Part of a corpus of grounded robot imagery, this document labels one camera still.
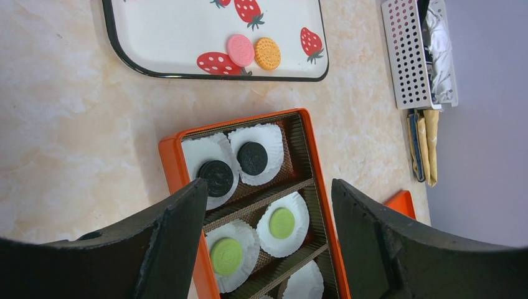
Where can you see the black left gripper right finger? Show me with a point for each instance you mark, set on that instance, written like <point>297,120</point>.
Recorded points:
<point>389,255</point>

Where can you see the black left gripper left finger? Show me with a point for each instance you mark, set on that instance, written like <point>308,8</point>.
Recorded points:
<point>150,254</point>

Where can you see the green sandwich cookie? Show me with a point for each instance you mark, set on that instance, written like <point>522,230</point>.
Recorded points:
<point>281,223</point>
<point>226,256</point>

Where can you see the black sandwich cookie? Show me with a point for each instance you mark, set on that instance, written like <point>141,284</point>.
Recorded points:
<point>252,158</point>
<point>218,176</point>

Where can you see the orange tin lid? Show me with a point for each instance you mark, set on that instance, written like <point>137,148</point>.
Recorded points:
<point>402,202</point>

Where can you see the white paper cup liner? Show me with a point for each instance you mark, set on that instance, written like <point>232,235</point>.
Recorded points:
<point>282,248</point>
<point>247,236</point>
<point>306,283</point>
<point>269,136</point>
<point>214,147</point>

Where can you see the orange cookie tin box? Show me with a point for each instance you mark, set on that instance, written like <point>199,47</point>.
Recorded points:
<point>300,172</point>

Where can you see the yellow folded cloth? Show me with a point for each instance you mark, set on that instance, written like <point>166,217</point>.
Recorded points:
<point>422,129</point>

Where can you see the white strawberry print tray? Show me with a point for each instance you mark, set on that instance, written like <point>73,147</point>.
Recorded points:
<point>188,39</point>

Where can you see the white cloth in basket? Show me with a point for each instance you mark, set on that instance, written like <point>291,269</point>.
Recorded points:
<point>439,55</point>

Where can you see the pink sandwich cookie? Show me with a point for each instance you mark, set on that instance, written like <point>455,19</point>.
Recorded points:
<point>240,50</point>

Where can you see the white perforated plastic basket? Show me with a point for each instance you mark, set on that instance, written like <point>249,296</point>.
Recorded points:
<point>403,22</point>

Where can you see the yellow sandwich cookie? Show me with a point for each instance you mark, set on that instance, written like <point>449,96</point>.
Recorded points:
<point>267,53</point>

